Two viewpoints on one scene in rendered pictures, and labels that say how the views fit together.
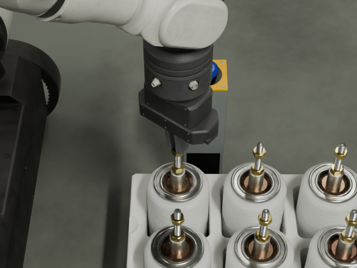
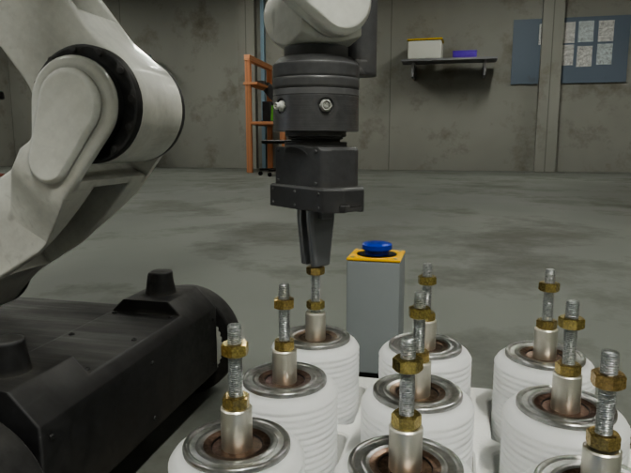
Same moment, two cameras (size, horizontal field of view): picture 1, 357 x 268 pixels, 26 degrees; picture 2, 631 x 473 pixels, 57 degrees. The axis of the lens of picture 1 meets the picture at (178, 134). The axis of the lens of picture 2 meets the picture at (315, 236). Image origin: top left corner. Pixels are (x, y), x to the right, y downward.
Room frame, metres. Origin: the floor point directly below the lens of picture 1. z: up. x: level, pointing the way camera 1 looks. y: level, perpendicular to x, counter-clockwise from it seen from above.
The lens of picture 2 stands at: (0.13, -0.14, 0.46)
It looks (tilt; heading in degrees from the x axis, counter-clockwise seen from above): 9 degrees down; 13
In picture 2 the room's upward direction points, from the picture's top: straight up
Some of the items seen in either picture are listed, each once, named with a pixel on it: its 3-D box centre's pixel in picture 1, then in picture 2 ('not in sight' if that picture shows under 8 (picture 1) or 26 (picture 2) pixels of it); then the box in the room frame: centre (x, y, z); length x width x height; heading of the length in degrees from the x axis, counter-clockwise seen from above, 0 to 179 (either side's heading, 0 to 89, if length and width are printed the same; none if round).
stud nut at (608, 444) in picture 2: not in sight; (603, 438); (0.49, -0.23, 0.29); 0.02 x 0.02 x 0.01; 64
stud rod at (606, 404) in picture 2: not in sight; (605, 411); (0.49, -0.23, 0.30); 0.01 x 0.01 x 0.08
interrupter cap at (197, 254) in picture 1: (177, 248); (284, 379); (0.61, 0.00, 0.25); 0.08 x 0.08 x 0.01
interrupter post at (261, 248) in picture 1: (261, 243); (417, 378); (0.61, -0.12, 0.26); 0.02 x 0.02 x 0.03
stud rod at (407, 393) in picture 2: not in sight; (407, 393); (0.49, -0.12, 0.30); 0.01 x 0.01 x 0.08
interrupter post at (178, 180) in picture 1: (178, 177); (315, 326); (0.73, 0.00, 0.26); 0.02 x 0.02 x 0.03
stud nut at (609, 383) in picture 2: not in sight; (607, 378); (0.49, -0.23, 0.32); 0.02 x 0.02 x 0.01; 64
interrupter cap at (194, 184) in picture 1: (178, 182); (315, 337); (0.73, 0.00, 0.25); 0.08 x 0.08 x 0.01
